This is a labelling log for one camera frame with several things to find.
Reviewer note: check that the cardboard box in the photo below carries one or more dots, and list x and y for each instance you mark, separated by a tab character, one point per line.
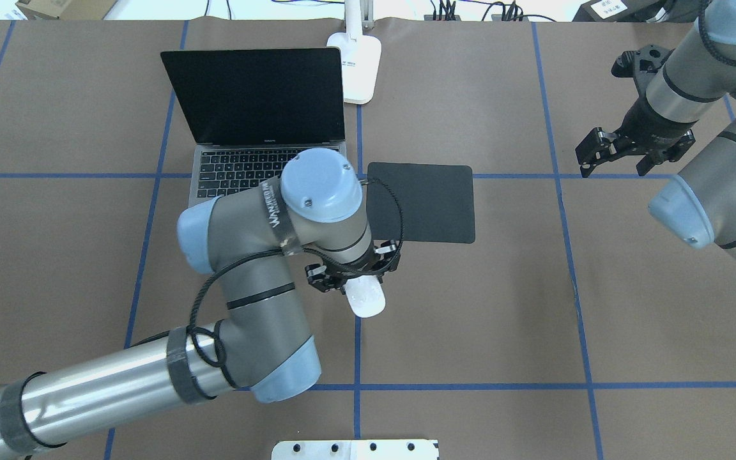
65	10

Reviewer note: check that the black mouse pad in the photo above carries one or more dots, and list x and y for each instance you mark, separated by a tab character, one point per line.
421	203

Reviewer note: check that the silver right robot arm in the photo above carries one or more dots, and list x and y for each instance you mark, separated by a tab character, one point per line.
676	87

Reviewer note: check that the black labelled box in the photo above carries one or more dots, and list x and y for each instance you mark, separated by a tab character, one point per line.
619	11

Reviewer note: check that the black power strip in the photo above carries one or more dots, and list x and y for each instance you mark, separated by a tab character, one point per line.
494	11

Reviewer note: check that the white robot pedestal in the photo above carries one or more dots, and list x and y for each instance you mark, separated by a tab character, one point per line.
357	449

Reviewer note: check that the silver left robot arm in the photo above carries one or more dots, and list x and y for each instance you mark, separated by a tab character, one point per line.
247	327

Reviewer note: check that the grey laptop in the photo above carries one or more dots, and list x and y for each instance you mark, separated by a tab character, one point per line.
251	111

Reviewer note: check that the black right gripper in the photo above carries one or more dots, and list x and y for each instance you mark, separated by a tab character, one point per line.
644	126

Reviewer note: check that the white desk lamp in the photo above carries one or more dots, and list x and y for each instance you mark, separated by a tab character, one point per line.
360	53

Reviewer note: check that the white computer mouse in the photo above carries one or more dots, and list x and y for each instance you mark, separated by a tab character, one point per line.
365	296

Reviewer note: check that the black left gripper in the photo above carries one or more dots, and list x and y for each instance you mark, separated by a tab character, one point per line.
317	277

